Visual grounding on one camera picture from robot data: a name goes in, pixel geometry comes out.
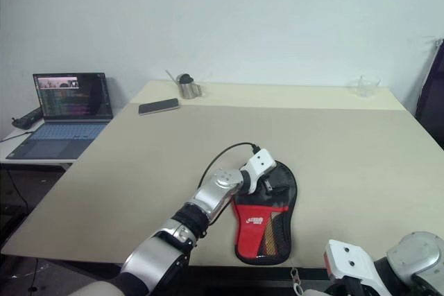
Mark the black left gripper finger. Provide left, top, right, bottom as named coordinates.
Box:
left=264, top=177, right=284, bottom=195

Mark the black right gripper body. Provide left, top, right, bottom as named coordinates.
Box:
left=302, top=274, right=366, bottom=296

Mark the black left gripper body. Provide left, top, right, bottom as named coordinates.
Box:
left=255, top=167, right=278, bottom=195

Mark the black red paddle case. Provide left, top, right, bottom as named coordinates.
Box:
left=230, top=158, right=299, bottom=265

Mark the stainless steel cup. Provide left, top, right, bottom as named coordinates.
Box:
left=176, top=72, right=203, bottom=100

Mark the black smartphone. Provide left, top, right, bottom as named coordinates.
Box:
left=138, top=98, right=180, bottom=116

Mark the clear glass bowl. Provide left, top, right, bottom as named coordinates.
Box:
left=348, top=75, right=382, bottom=99

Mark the black chair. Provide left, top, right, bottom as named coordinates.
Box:
left=414, top=38, right=444, bottom=152

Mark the beige rounded shape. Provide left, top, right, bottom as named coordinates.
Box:
left=70, top=279, right=121, bottom=296

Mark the open grey laptop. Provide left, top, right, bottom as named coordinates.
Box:
left=6, top=72, right=115, bottom=161

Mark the black handheld controller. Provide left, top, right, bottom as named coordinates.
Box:
left=11, top=107, right=43, bottom=129

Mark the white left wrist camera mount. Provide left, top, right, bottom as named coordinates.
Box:
left=246, top=148, right=278, bottom=195

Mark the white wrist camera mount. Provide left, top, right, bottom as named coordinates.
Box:
left=323, top=239, right=386, bottom=296
left=246, top=148, right=278, bottom=195

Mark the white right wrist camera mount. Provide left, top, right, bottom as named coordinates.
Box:
left=323, top=239, right=386, bottom=296

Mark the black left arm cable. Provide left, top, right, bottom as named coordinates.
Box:
left=196, top=141, right=261, bottom=191

